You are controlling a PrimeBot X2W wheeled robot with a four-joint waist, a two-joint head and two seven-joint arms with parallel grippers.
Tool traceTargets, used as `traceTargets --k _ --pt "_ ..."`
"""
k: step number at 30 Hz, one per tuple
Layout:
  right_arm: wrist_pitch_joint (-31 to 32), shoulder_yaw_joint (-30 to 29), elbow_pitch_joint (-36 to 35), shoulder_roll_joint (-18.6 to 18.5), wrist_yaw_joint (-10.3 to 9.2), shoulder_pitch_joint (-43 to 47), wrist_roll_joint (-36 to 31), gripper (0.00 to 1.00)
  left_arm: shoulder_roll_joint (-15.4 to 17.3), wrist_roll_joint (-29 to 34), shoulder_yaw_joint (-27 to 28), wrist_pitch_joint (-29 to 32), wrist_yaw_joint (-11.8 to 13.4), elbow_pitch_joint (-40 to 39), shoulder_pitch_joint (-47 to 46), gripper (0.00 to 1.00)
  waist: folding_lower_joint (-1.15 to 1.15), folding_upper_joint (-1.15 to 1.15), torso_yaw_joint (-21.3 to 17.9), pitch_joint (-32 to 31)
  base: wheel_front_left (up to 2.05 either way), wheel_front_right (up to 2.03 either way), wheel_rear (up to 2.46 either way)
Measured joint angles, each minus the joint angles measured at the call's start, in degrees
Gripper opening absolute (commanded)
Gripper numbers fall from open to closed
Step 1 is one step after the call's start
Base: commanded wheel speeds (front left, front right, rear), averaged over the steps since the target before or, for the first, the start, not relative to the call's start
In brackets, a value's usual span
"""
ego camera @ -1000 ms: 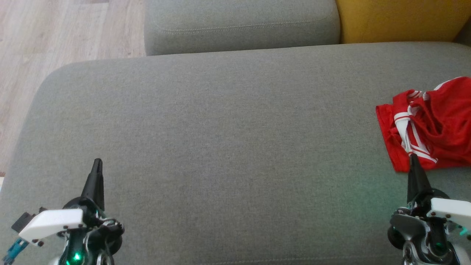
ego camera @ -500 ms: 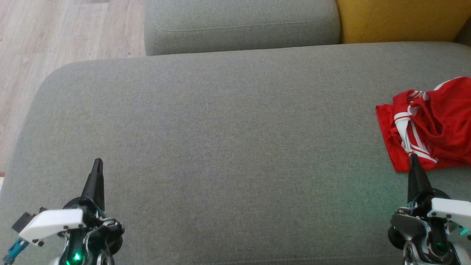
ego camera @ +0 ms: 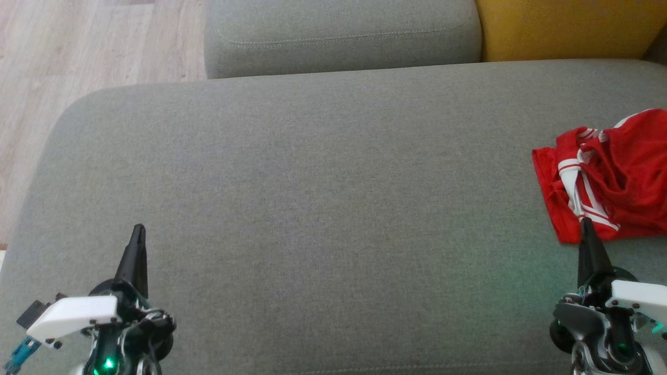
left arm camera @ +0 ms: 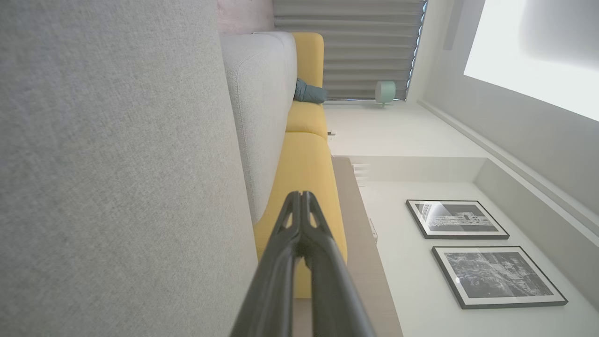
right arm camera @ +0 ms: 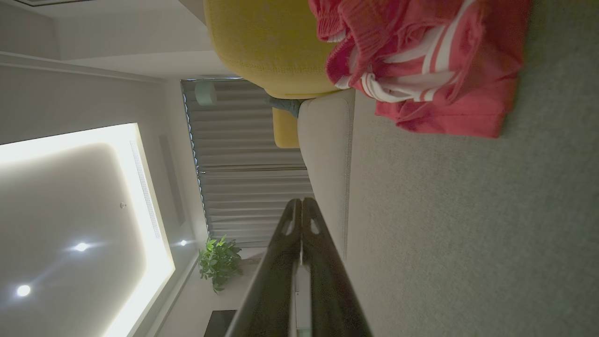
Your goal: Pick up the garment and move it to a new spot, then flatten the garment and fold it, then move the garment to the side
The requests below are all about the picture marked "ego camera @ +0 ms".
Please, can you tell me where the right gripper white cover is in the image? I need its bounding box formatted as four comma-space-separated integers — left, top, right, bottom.
548, 217, 667, 375

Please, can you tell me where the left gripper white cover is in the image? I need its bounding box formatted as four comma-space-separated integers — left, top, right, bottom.
26, 224, 177, 375

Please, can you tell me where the red mesh shorts white trim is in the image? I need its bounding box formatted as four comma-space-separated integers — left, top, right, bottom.
578, 108, 667, 239

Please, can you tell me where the large grey sofa seat cushion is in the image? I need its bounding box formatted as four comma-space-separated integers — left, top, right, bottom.
0, 59, 667, 375

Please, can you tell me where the yellow sofa back cushion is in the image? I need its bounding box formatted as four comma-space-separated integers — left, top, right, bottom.
474, 0, 667, 63

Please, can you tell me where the left cable with teal plug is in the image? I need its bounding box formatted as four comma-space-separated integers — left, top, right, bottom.
3, 336, 42, 374

